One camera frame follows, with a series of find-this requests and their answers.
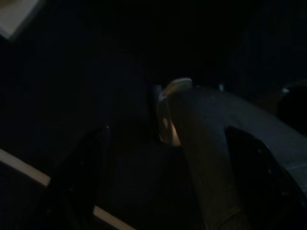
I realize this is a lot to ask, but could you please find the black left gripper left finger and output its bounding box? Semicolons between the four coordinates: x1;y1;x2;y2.
40;126;111;230

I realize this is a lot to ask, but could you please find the pale wooden strip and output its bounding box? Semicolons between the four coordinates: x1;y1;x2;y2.
0;148;135;230

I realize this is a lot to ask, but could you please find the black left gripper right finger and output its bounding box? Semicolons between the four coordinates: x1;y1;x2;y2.
224;126;307;230

